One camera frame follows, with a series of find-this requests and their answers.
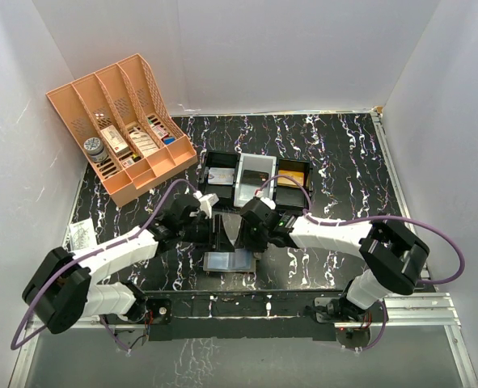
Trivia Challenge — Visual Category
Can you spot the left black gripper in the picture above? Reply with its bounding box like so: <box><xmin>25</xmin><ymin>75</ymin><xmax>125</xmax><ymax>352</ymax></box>
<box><xmin>178</xmin><ymin>214</ymin><xmax>234</xmax><ymax>252</ymax></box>

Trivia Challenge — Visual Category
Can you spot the grey leather card holder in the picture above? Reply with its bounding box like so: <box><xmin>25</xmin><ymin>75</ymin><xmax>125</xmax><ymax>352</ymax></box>
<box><xmin>203</xmin><ymin>249</ymin><xmax>256</xmax><ymax>272</ymax></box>

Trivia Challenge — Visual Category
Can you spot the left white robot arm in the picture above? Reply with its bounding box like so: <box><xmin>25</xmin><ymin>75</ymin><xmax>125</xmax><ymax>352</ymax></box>
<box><xmin>22</xmin><ymin>192</ymin><xmax>219</xmax><ymax>334</ymax></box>

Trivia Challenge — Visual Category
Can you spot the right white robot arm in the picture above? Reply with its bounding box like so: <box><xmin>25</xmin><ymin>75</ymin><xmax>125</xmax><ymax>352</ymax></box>
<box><xmin>236</xmin><ymin>197</ymin><xmax>429</xmax><ymax>321</ymax></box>

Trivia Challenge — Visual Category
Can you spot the black left card tray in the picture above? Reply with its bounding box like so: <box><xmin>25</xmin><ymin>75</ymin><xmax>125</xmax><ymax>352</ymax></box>
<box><xmin>197</xmin><ymin>151</ymin><xmax>239</xmax><ymax>208</ymax></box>

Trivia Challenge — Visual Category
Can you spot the black card tray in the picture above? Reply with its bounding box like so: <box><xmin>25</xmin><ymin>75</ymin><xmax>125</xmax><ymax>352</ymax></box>
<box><xmin>273</xmin><ymin>158</ymin><xmax>313</xmax><ymax>212</ymax></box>
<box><xmin>197</xmin><ymin>151</ymin><xmax>239</xmax><ymax>208</ymax></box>

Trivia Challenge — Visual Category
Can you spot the silver credit card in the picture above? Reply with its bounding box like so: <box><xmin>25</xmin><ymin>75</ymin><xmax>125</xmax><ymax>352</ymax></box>
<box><xmin>207</xmin><ymin>167</ymin><xmax>235</xmax><ymax>186</ymax></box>

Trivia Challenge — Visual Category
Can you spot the black right card tray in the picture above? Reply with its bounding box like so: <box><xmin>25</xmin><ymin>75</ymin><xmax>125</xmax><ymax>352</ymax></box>
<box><xmin>273</xmin><ymin>158</ymin><xmax>313</xmax><ymax>212</ymax></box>

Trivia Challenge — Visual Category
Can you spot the white middle card tray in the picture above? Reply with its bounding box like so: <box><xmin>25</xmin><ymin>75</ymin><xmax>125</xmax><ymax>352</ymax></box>
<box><xmin>234</xmin><ymin>154</ymin><xmax>277</xmax><ymax>208</ymax></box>

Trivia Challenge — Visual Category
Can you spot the gold credit card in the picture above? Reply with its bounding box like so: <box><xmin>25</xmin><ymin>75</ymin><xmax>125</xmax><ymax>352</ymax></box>
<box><xmin>277</xmin><ymin>170</ymin><xmax>305</xmax><ymax>188</ymax></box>

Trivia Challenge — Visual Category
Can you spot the white label card stack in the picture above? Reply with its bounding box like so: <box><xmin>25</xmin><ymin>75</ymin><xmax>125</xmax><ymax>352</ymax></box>
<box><xmin>128</xmin><ymin>126</ymin><xmax>159</xmax><ymax>158</ymax></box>

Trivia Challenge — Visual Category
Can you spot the blue small object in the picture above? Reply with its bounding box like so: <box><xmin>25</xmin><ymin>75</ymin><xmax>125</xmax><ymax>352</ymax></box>
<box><xmin>163</xmin><ymin>137</ymin><xmax>176</xmax><ymax>145</ymax></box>

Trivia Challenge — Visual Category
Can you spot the small colourful packet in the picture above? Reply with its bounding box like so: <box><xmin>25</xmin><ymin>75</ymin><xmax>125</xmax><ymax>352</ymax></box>
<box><xmin>147</xmin><ymin>116</ymin><xmax>170</xmax><ymax>141</ymax></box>

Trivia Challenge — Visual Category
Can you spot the white patterned paper sheet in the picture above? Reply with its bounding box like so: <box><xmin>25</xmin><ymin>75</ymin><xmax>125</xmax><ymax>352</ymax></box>
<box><xmin>68</xmin><ymin>218</ymin><xmax>97</xmax><ymax>251</ymax></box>

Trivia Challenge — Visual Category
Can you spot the white red box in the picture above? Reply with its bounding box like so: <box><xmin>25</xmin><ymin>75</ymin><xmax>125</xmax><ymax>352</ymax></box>
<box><xmin>100</xmin><ymin>125</ymin><xmax>129</xmax><ymax>157</ymax></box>

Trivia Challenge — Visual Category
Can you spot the round patterned tin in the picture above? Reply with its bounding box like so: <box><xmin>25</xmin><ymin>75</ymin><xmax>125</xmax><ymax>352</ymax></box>
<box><xmin>83</xmin><ymin>137</ymin><xmax>108</xmax><ymax>163</ymax></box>

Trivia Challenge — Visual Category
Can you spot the orange plastic file organizer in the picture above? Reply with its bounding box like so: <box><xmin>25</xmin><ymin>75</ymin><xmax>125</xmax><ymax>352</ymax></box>
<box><xmin>46</xmin><ymin>54</ymin><xmax>197</xmax><ymax>207</ymax></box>

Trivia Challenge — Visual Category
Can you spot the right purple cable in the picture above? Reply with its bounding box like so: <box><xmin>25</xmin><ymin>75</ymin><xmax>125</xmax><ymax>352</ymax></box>
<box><xmin>256</xmin><ymin>174</ymin><xmax>466</xmax><ymax>351</ymax></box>

